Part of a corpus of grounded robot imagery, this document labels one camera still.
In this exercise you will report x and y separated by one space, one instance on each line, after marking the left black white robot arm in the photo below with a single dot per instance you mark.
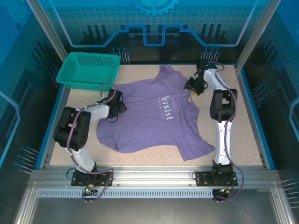
74 130

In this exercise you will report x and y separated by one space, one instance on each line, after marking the aluminium frame post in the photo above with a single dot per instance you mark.
257 35
46 28

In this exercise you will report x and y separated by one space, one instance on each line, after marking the teal plastic mesh basket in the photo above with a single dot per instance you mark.
70 74

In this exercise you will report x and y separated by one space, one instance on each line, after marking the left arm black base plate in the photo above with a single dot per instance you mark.
79 180

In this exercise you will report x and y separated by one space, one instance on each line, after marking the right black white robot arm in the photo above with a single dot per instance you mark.
223 105

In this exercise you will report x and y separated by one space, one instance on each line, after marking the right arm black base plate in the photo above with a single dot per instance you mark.
203 179

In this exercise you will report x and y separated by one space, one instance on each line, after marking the aluminium front frame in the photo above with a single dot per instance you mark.
151 210

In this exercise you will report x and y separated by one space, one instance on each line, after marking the aluminium mounting rail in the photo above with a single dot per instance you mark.
151 175

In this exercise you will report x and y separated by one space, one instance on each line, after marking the purple printed t-shirt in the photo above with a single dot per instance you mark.
149 126

